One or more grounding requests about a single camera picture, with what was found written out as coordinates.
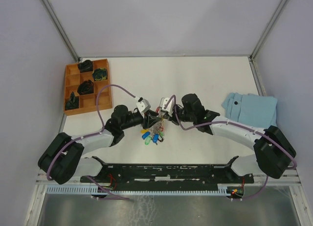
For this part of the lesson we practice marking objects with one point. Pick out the black red rolled sock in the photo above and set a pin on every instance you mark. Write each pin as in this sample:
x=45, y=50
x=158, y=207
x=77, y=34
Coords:
x=86, y=87

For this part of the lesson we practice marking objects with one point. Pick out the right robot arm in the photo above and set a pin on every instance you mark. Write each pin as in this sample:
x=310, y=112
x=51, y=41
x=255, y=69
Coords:
x=272, y=152

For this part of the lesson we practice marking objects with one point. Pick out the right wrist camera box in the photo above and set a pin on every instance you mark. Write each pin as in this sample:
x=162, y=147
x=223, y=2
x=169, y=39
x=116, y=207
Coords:
x=166, y=105

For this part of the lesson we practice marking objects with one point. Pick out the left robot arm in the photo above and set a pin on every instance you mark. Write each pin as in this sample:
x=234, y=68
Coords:
x=62, y=160

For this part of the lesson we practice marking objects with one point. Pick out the light blue folded cloth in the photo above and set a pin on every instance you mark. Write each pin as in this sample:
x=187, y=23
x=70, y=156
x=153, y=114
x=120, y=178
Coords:
x=250, y=109

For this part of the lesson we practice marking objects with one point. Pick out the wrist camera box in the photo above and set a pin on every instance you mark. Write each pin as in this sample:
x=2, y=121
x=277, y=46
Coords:
x=142, y=104
x=166, y=105

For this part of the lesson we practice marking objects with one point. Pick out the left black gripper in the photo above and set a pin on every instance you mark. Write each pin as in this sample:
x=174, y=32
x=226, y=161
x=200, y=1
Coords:
x=151, y=119

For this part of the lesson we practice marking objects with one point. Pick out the dark green rolled sock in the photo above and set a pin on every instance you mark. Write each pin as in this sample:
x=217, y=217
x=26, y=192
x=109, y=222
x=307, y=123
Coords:
x=72, y=103

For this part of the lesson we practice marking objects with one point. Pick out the black rolled sock top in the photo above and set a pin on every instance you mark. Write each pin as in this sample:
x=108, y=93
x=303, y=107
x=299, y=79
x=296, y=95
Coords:
x=85, y=66

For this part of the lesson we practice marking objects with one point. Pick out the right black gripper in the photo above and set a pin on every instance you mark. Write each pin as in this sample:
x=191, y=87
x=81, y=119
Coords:
x=172, y=118

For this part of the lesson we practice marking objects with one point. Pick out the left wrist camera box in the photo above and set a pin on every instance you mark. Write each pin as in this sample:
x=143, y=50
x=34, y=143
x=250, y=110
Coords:
x=142, y=104

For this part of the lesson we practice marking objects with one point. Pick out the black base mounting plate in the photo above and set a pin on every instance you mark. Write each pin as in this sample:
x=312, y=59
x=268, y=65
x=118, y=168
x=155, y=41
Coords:
x=169, y=177

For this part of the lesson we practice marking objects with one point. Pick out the green black rolled sock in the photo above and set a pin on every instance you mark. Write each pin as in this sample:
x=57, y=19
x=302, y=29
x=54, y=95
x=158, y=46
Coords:
x=100, y=74

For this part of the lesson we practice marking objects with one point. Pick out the orange wooden compartment tray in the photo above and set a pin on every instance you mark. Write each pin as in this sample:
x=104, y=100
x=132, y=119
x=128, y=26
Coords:
x=100, y=96

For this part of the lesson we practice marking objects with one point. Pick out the bunch of coloured key tags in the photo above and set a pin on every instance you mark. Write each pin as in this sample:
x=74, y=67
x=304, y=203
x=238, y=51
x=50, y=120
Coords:
x=152, y=136

